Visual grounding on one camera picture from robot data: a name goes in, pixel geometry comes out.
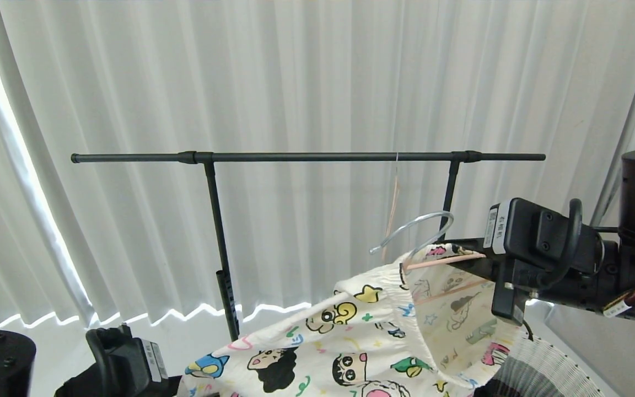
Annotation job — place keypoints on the white laundry basket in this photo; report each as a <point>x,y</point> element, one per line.
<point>554,369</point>

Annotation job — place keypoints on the pink clothes hanger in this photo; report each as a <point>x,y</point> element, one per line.
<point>393,204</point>
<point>439,261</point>

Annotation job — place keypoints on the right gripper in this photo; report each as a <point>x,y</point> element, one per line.
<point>565,289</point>

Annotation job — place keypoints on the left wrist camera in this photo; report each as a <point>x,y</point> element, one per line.
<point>130,364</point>

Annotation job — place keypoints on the cream printed garment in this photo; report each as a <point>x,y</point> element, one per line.
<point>383,342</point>

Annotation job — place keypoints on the black clothes rack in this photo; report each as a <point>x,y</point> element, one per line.
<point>323,157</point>

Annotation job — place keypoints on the white curtain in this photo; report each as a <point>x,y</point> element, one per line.
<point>240,71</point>

